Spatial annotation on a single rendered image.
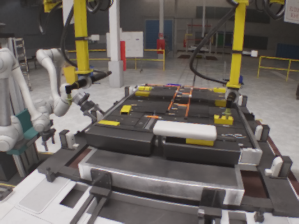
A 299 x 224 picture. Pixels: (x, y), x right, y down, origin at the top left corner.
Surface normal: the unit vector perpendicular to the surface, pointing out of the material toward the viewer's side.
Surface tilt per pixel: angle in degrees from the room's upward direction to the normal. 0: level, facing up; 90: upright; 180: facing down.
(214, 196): 90
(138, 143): 90
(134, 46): 90
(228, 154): 90
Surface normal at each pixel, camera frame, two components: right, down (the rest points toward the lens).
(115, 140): -0.25, 0.36
